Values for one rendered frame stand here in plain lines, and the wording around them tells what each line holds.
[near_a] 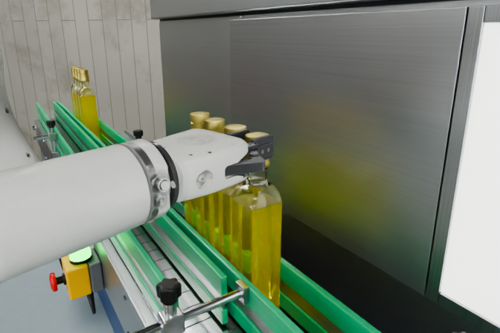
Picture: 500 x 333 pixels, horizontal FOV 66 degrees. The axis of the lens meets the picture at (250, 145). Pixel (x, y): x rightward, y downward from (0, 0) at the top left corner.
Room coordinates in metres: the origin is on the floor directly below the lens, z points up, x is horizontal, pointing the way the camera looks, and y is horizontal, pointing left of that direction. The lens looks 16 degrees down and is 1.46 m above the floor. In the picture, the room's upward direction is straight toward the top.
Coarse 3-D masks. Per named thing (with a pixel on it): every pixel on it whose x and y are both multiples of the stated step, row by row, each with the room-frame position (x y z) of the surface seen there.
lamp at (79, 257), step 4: (84, 248) 0.72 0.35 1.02; (88, 248) 0.73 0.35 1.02; (76, 252) 0.71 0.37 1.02; (80, 252) 0.71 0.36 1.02; (84, 252) 0.72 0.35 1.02; (88, 252) 0.72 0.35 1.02; (72, 256) 0.71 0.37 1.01; (76, 256) 0.71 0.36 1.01; (80, 256) 0.71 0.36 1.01; (84, 256) 0.71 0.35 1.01; (88, 256) 0.72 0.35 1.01; (72, 260) 0.71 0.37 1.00; (76, 260) 0.70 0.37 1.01; (80, 260) 0.71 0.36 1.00; (84, 260) 0.71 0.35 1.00; (88, 260) 0.72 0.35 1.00; (72, 264) 0.71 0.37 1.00; (76, 264) 0.70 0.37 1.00; (80, 264) 0.71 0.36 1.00
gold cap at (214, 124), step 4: (204, 120) 0.59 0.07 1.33; (208, 120) 0.59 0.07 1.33; (212, 120) 0.59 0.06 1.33; (216, 120) 0.59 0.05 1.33; (220, 120) 0.59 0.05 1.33; (224, 120) 0.60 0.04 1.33; (204, 124) 0.59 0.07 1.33; (208, 124) 0.58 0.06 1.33; (212, 124) 0.58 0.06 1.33; (216, 124) 0.58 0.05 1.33; (220, 124) 0.59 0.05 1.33; (224, 124) 0.59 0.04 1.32; (208, 128) 0.58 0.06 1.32; (212, 128) 0.58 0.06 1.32; (216, 128) 0.58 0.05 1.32; (220, 128) 0.59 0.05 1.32; (220, 132) 0.59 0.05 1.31
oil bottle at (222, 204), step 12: (216, 192) 0.55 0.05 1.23; (228, 192) 0.52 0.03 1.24; (216, 204) 0.55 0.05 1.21; (228, 204) 0.52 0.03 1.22; (216, 216) 0.55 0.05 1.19; (228, 216) 0.52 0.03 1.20; (216, 228) 0.55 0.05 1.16; (228, 228) 0.52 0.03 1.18; (216, 240) 0.55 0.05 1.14; (228, 240) 0.52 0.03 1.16; (228, 252) 0.52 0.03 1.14
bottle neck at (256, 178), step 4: (252, 172) 0.49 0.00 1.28; (256, 172) 0.49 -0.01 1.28; (260, 172) 0.49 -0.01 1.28; (264, 172) 0.50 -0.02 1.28; (248, 176) 0.50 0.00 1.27; (252, 176) 0.49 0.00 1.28; (256, 176) 0.49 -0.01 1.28; (260, 176) 0.49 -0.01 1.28; (264, 176) 0.49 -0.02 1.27; (248, 180) 0.50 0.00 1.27; (252, 180) 0.49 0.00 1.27; (256, 180) 0.49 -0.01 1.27; (260, 180) 0.49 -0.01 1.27; (264, 180) 0.50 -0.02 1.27; (256, 184) 0.49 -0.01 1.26; (260, 184) 0.49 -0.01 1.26
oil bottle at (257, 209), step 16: (240, 192) 0.49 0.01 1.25; (256, 192) 0.48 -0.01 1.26; (272, 192) 0.49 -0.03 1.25; (240, 208) 0.49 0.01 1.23; (256, 208) 0.47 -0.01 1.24; (272, 208) 0.49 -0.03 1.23; (240, 224) 0.49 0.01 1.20; (256, 224) 0.47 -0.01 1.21; (272, 224) 0.49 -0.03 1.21; (240, 240) 0.49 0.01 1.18; (256, 240) 0.47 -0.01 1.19; (272, 240) 0.49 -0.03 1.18; (240, 256) 0.49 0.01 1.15; (256, 256) 0.47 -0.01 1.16; (272, 256) 0.49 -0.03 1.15; (240, 272) 0.49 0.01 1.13; (256, 272) 0.47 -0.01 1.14; (272, 272) 0.49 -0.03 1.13; (272, 288) 0.49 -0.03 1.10
